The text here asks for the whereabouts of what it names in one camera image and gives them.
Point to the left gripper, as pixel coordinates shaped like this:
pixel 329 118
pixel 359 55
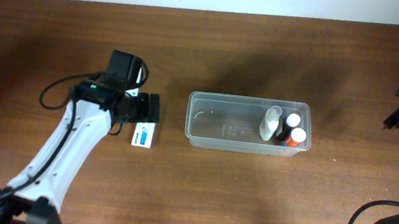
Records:
pixel 144 113

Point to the white Panadol box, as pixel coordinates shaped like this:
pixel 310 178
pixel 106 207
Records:
pixel 143 135

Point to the white spray bottle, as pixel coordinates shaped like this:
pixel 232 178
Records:
pixel 270 122

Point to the orange tube white cap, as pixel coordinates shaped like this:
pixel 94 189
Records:
pixel 295 137

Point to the dark bottle white cap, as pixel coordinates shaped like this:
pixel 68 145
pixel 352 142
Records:
pixel 290 122

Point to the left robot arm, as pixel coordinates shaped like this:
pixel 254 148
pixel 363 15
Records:
pixel 102 100

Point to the clear plastic container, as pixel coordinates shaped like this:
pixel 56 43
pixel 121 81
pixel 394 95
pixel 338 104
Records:
pixel 231 123

